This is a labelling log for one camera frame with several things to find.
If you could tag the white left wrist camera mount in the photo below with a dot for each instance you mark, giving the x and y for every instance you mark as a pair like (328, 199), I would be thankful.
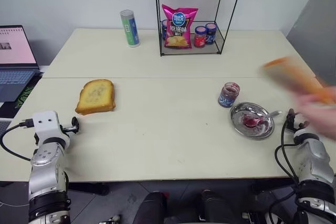
(46, 124)

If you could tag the black green mouse pad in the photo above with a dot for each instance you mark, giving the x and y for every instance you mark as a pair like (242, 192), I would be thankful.
(25, 94)

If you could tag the green blue cylinder canister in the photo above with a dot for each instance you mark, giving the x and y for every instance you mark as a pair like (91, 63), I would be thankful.
(130, 28)

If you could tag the dark grey panel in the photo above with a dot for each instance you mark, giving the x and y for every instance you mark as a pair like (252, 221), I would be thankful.
(315, 24)

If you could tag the metal spoon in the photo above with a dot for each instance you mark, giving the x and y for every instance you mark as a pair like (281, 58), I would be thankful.
(273, 114)

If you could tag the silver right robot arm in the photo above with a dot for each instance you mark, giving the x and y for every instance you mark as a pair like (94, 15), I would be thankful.
(316, 176)

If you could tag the red-label jam jar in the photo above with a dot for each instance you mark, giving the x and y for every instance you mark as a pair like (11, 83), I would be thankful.
(200, 37)

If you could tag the person's bare hand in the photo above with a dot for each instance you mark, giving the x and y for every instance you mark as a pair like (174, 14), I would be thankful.
(319, 113)

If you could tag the pink chips bag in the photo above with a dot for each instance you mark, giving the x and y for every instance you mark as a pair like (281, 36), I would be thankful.
(178, 28)

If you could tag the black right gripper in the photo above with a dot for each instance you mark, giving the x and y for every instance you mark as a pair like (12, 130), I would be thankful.
(296, 124)

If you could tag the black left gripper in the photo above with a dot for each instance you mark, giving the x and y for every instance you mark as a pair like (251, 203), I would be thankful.
(65, 129)

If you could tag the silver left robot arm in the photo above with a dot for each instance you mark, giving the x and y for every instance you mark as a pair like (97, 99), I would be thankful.
(46, 171)

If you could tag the golden toast bread slice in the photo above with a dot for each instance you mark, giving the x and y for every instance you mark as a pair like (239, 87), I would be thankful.
(96, 96)

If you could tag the round metal plate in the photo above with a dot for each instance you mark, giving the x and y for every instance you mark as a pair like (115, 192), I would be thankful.
(260, 129)

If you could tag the open blue jam jar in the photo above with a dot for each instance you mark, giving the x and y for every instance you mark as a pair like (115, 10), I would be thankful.
(229, 95)

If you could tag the open laptop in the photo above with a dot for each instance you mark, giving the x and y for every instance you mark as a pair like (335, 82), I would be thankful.
(15, 58)

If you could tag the black table foot bar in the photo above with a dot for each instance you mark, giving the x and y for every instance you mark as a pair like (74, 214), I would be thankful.
(88, 188)
(273, 188)

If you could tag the dark rounded shape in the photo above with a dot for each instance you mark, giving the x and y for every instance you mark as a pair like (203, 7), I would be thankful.
(152, 208)
(218, 207)

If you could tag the blurred toast bread slice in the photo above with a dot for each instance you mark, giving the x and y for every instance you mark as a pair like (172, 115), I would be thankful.
(291, 75)

